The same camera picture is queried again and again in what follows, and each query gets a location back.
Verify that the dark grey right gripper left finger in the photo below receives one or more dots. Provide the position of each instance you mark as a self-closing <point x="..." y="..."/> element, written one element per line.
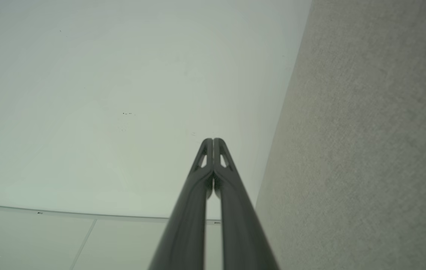
<point x="183" y="225"/>

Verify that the grey fabric sofa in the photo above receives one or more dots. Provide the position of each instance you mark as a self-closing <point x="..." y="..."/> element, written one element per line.
<point x="366" y="150"/>

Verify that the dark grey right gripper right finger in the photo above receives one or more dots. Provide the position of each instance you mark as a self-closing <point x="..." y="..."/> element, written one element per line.
<point x="243" y="232"/>

